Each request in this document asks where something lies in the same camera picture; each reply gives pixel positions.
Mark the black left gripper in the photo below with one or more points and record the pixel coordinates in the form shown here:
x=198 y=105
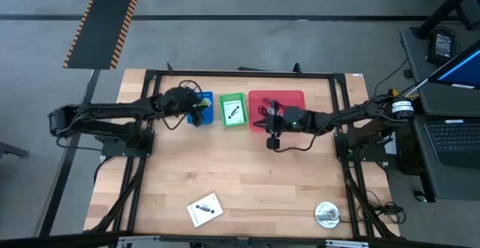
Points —
x=198 y=117

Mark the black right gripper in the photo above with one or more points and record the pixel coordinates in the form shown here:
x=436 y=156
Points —
x=276 y=126

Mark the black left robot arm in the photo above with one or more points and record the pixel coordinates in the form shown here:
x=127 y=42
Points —
x=112 y=111

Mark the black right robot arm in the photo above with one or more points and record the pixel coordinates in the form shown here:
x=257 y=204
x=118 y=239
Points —
x=337 y=118

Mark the pinkish red translucent bin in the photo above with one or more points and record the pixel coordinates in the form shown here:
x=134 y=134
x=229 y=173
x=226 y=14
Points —
x=296 y=98

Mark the blue plastic mesh basket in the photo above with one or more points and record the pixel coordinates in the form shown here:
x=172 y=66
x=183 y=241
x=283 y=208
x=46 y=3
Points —
x=209 y=117

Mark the green plastic mesh basket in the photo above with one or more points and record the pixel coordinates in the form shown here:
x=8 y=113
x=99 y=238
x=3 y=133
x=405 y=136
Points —
x=232 y=97

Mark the silver round disc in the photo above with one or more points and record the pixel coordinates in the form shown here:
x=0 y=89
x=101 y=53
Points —
x=324 y=218

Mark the black orange striped floor mat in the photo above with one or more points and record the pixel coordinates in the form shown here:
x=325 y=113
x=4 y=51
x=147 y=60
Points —
x=103 y=23

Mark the laptop computer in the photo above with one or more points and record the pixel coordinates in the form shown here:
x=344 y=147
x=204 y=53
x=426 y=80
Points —
x=420 y=72

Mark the black power adapter box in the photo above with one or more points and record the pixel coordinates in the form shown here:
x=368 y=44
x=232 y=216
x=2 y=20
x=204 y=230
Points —
x=442 y=45

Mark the black furniture foot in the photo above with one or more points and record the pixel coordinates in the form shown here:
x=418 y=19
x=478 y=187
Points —
x=11 y=150

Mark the monitor with blue screen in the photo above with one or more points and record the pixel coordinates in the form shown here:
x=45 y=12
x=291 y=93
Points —
x=465 y=68

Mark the black stand legs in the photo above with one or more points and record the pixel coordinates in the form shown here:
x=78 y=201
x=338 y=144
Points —
x=446 y=5

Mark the black aluminium table frame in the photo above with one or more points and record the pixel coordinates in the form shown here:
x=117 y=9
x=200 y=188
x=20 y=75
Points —
x=243 y=73

